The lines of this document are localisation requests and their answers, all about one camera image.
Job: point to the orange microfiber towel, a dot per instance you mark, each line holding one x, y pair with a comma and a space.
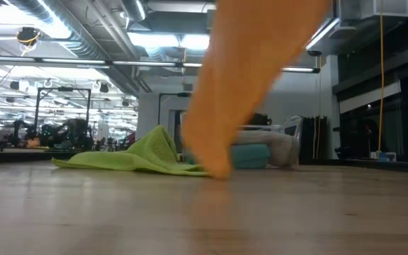
243, 88

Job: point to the teal microfiber towel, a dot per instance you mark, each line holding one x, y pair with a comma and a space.
253, 156

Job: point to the green microfiber towel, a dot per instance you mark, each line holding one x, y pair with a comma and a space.
147, 156

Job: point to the grey microfiber towel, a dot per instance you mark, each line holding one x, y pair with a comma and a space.
278, 145

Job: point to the grey hanging box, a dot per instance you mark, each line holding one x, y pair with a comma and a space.
188, 87

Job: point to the clear plastic bin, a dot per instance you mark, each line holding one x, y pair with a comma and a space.
292, 125

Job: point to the black stacked panels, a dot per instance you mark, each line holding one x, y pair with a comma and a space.
317, 138

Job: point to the long ceiling light bar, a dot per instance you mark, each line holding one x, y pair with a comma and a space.
83, 61

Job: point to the blue box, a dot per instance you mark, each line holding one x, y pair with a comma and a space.
388, 156

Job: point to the white ceiling unit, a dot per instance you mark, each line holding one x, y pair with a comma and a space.
374, 8

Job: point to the black aluminium table frame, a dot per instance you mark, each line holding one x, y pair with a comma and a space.
367, 165

